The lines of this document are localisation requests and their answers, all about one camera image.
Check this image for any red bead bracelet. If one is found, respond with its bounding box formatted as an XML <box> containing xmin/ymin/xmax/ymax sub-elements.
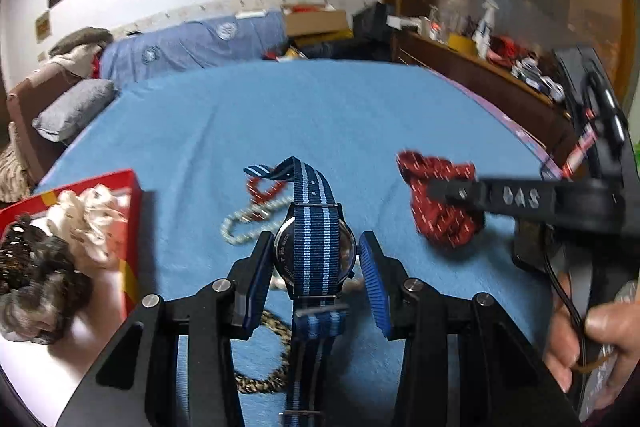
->
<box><xmin>245</xmin><ymin>174</ymin><xmax>288</xmax><ymax>218</ymax></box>

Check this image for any brown cardboard box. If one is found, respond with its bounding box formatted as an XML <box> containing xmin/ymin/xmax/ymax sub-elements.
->
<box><xmin>281</xmin><ymin>7</ymin><xmax>351</xmax><ymax>38</ymax></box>

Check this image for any black bag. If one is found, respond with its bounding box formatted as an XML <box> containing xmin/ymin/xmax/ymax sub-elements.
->
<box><xmin>352</xmin><ymin>2</ymin><xmax>401</xmax><ymax>58</ymax></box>

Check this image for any clear glass pitcher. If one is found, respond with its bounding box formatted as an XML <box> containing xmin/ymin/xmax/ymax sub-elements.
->
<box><xmin>440</xmin><ymin>0</ymin><xmax>468</xmax><ymax>42</ymax></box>

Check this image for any yellow box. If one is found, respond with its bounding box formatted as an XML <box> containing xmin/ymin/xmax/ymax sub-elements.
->
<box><xmin>447</xmin><ymin>33</ymin><xmax>478</xmax><ymax>55</ymax></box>

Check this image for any blue bedspread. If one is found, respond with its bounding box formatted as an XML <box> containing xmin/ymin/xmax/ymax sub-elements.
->
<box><xmin>30</xmin><ymin>57</ymin><xmax>566</xmax><ymax>427</ymax></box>

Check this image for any white spray bottle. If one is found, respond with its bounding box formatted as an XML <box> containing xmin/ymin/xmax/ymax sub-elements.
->
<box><xmin>475</xmin><ymin>0</ymin><xmax>501</xmax><ymax>56</ymax></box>

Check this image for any dark brown scrunchie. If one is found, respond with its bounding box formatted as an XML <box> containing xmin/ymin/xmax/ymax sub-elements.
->
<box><xmin>0</xmin><ymin>252</ymin><xmax>93</xmax><ymax>345</ymax></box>

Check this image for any red cardboard box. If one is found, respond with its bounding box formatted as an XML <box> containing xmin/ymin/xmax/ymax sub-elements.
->
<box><xmin>0</xmin><ymin>169</ymin><xmax>144</xmax><ymax>408</ymax></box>

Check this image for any white crumpled cloth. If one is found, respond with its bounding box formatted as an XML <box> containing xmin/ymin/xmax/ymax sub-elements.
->
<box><xmin>47</xmin><ymin>44</ymin><xmax>103</xmax><ymax>80</ymax></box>

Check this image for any black smartphone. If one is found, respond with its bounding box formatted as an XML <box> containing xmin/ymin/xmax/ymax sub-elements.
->
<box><xmin>512</xmin><ymin>217</ymin><xmax>563</xmax><ymax>273</ymax></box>

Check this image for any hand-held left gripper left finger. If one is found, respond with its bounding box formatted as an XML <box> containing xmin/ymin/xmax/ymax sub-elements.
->
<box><xmin>57</xmin><ymin>231</ymin><xmax>275</xmax><ymax>427</ymax></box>

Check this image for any wooden side cabinet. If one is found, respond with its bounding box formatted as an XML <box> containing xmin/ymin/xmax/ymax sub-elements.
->
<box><xmin>392</xmin><ymin>29</ymin><xmax>581</xmax><ymax>162</ymax></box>

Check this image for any grey pillow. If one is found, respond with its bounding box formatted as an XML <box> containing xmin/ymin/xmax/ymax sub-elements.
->
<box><xmin>32</xmin><ymin>79</ymin><xmax>121</xmax><ymax>142</ymax></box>

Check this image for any person's right hand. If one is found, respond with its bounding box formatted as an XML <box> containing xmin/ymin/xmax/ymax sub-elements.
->
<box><xmin>542</xmin><ymin>272</ymin><xmax>636</xmax><ymax>393</ymax></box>

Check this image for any brown armchair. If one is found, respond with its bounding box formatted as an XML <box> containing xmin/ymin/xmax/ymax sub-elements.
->
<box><xmin>6</xmin><ymin>67</ymin><xmax>86</xmax><ymax>188</ymax></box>

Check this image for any beige knitted cloth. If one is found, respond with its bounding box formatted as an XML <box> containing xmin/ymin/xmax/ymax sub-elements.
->
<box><xmin>0</xmin><ymin>122</ymin><xmax>36</xmax><ymax>202</ymax></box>

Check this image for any white bead bracelet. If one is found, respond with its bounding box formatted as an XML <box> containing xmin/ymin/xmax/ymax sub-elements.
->
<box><xmin>220</xmin><ymin>197</ymin><xmax>291</xmax><ymax>248</ymax></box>

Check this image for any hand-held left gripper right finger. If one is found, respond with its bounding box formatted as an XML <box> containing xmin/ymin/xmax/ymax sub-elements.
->
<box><xmin>357</xmin><ymin>231</ymin><xmax>583</xmax><ymax>427</ymax></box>

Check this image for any blue striped strap wristwatch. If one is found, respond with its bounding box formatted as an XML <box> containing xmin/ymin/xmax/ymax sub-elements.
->
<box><xmin>243</xmin><ymin>156</ymin><xmax>361</xmax><ymax>427</ymax></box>

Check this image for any brown folded cloth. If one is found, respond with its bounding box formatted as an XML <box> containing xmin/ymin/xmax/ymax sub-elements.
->
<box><xmin>49</xmin><ymin>27</ymin><xmax>115</xmax><ymax>56</ymax></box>

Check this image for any red pouch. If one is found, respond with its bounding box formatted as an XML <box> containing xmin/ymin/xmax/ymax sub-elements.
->
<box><xmin>490</xmin><ymin>36</ymin><xmax>531</xmax><ymax>62</ymax></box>

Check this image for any red dotted scrunchie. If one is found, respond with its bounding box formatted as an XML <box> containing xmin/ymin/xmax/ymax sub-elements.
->
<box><xmin>396</xmin><ymin>150</ymin><xmax>486</xmax><ymax>250</ymax></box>

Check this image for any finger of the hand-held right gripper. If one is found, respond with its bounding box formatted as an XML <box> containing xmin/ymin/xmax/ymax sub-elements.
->
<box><xmin>422</xmin><ymin>177</ymin><xmax>561</xmax><ymax>220</ymax></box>

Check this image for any blue plaid quilt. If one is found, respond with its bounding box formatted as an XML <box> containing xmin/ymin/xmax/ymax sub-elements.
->
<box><xmin>99</xmin><ymin>11</ymin><xmax>291</xmax><ymax>82</ymax></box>

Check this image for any leopard print braided cord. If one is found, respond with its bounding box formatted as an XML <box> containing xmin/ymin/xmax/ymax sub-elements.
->
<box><xmin>235</xmin><ymin>309</ymin><xmax>293</xmax><ymax>395</ymax></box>

